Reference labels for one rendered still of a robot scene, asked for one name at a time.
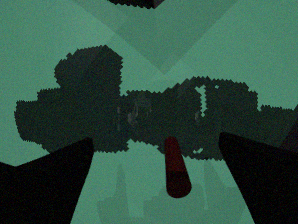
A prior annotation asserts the dark red peg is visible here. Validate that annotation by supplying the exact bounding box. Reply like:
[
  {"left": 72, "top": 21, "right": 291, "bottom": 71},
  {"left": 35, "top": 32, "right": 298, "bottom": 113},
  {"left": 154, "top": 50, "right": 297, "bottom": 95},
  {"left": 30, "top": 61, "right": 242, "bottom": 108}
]
[{"left": 164, "top": 136, "right": 192, "bottom": 198}]

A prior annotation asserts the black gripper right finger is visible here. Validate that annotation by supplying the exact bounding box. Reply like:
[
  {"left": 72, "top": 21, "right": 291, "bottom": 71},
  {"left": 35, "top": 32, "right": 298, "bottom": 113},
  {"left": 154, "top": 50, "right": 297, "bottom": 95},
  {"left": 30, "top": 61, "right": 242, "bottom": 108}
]
[{"left": 218, "top": 132, "right": 298, "bottom": 224}]

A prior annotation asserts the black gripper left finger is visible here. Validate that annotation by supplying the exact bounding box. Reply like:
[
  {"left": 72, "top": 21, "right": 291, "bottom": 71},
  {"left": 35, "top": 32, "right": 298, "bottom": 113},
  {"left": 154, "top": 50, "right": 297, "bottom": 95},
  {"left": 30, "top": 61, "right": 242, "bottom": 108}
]
[{"left": 0, "top": 137, "right": 94, "bottom": 224}]

